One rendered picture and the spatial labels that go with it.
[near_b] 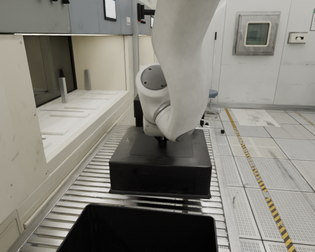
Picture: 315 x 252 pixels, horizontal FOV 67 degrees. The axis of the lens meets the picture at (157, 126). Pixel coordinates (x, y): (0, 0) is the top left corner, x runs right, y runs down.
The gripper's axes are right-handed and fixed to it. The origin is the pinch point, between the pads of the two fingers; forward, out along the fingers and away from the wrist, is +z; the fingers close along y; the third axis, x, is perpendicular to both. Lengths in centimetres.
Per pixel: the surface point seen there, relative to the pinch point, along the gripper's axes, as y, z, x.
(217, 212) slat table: -18.0, 9.5, 20.8
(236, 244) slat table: -21.0, 0.9, 29.4
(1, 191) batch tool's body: 35.1, -17.0, 21.7
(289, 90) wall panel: -200, 302, -220
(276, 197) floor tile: -89, 143, -6
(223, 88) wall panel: -87, 305, -223
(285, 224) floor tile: -84, 121, 16
